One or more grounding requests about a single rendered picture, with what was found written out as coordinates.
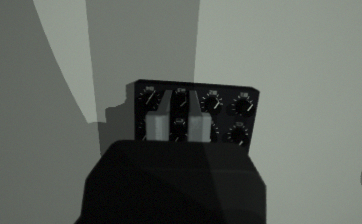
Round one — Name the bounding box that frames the black knob panel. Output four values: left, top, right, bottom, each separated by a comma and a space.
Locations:
134, 79, 260, 153

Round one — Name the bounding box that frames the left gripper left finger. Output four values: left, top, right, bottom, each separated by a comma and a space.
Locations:
145, 90, 175, 141

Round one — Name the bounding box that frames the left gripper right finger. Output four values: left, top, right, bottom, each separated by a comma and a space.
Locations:
185, 90, 211, 142

